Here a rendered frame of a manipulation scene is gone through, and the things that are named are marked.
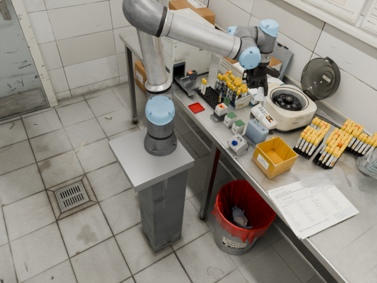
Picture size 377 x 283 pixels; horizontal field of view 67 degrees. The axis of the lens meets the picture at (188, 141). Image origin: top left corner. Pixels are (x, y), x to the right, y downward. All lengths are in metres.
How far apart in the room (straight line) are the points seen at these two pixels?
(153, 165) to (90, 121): 1.69
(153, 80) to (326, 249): 0.93
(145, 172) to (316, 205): 0.72
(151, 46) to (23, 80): 1.92
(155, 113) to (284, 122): 0.68
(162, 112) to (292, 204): 0.64
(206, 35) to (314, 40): 0.88
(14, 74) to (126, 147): 1.74
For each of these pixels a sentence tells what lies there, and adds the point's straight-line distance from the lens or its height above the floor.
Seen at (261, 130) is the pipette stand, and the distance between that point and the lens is 1.38.
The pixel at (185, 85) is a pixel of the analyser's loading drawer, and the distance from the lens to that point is 1.65.
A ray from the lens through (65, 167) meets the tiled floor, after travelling 2.53.
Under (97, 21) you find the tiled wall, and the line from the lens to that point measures 2.89.
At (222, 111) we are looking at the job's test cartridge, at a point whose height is 0.93.
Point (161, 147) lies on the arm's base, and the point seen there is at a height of 0.97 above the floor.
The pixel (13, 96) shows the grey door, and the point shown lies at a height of 0.22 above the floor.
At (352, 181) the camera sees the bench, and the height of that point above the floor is 0.88.
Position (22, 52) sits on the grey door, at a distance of 2.80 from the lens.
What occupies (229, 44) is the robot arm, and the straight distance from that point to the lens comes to 1.01.
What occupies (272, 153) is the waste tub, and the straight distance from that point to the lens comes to 1.43.
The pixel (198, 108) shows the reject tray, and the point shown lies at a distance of 1.58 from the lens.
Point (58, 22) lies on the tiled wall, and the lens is 2.81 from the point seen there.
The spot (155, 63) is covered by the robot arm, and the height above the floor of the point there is 1.27.
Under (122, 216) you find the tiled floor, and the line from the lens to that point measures 2.17.
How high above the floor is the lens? 1.89
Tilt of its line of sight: 47 degrees down
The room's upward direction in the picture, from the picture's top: 5 degrees clockwise
